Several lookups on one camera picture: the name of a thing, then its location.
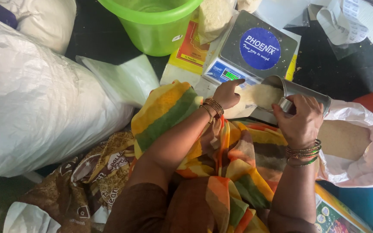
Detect crumpled white plastic bag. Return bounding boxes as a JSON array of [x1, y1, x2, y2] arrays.
[[3, 202, 61, 233]]

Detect cream cloth sack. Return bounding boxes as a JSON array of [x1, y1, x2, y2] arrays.
[[0, 0, 77, 56]]

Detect person's left hand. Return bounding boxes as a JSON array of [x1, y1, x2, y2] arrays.
[[212, 79, 246, 110]]

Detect yellow printed pouch packet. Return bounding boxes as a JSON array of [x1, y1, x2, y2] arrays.
[[160, 16, 213, 86]]

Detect colourful printed packet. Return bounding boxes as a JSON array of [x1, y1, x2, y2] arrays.
[[314, 183, 373, 233]]

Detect brown printed bag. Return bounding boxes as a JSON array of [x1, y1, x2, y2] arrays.
[[19, 131, 136, 233]]

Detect white rice grains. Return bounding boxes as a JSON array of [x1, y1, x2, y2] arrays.
[[243, 84, 284, 110]]

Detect striped multicoloured sari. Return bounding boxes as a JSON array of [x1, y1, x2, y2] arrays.
[[131, 80, 288, 233]]

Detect folded translucent plastic bag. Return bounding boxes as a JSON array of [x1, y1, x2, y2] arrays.
[[75, 54, 160, 109]]

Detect curled white paper receipt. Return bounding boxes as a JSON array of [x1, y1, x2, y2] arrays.
[[316, 0, 370, 46]]

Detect large white woven sack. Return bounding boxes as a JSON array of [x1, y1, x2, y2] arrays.
[[0, 10, 136, 184]]

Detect flat clear plastic bags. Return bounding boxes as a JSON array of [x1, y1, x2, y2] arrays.
[[254, 0, 311, 30]]

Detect gold and green bangles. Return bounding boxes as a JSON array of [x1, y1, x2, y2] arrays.
[[285, 139, 322, 168]]

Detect steel measuring cup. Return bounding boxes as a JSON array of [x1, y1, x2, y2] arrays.
[[260, 75, 332, 118]]

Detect green plastic bucket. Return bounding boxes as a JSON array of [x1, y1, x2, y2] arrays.
[[97, 0, 204, 57]]

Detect brown grain in sack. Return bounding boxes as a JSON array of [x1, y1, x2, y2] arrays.
[[317, 119, 372, 161]]

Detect blue plastic object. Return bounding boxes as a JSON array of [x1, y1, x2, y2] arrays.
[[338, 181, 373, 233]]

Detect person's right hand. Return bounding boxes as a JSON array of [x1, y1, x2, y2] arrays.
[[272, 94, 324, 149]]

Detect clear bag of grain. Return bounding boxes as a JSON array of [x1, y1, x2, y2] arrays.
[[236, 0, 263, 14], [197, 0, 236, 45]]

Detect brown blouse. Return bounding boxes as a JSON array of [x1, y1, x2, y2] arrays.
[[103, 176, 226, 233]]

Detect small clear plastic bag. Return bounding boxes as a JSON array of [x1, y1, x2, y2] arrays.
[[223, 83, 285, 120]]

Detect digital weighing scale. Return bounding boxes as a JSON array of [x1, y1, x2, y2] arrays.
[[202, 10, 299, 88]]

